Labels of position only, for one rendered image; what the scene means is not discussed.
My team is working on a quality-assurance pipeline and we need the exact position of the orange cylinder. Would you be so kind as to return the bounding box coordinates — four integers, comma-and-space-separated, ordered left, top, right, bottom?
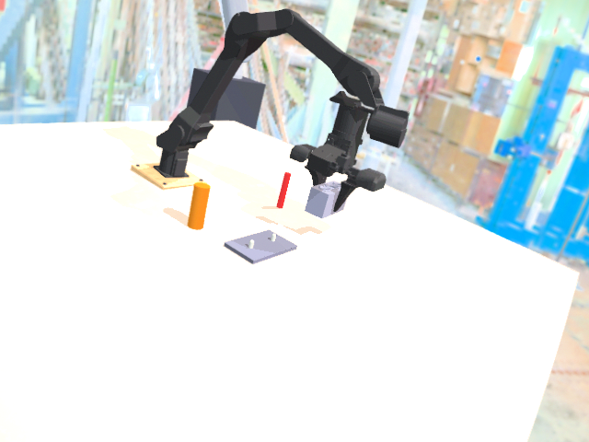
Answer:
187, 182, 211, 230

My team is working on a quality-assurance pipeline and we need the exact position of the red peg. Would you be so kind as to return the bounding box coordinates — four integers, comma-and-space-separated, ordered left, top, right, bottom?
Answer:
277, 172, 291, 208

